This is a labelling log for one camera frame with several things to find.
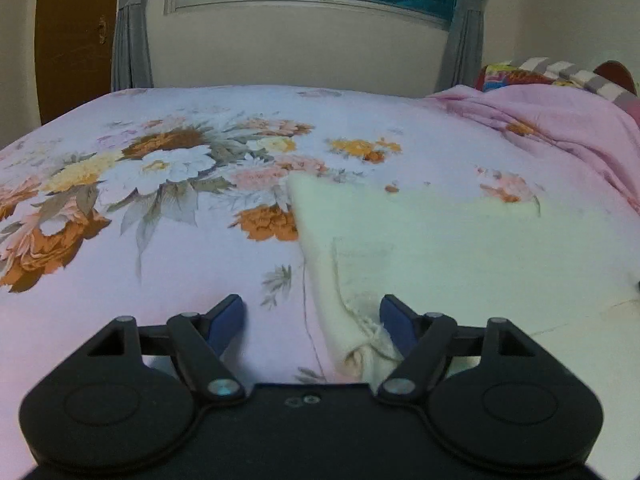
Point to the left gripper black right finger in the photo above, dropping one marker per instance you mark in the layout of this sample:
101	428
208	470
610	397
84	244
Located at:
491	392

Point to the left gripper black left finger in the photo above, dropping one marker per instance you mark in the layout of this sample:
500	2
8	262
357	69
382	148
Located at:
132	393

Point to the pale yellow knit sweater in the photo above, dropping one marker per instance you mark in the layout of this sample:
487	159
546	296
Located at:
564	270

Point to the pink floral bed sheet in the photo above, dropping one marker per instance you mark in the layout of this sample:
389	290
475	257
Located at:
154	202

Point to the pink blanket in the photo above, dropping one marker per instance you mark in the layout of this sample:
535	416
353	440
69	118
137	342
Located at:
576	122

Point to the grey left curtain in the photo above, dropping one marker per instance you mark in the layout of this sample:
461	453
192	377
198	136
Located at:
131	59

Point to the grey curtain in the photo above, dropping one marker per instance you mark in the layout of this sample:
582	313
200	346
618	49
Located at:
131	59
464	48

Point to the striped pink grey pillow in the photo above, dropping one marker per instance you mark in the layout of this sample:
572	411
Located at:
559	73

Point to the grey right curtain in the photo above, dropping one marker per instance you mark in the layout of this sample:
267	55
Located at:
464	48

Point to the red heart-shaped headboard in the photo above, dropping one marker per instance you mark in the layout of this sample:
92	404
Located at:
617	73

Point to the brown wooden door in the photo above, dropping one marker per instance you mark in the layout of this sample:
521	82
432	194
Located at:
73	53

